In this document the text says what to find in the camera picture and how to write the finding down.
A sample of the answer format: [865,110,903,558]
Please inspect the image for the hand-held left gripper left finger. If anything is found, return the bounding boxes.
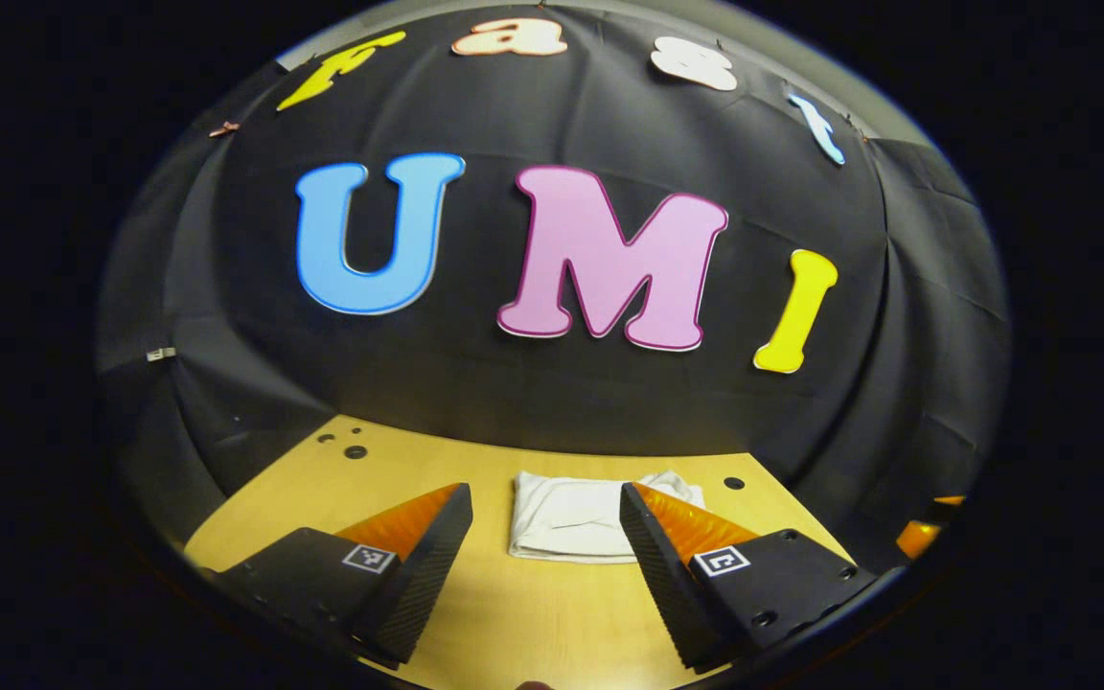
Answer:
[199,482,474,669]

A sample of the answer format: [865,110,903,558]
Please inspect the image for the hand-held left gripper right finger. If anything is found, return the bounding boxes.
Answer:
[619,482,879,674]

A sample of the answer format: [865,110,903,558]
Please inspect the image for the white jeans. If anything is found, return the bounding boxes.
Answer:
[509,470,706,564]

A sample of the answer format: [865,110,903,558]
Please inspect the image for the black backdrop cloth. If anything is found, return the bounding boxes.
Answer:
[97,5,1011,566]

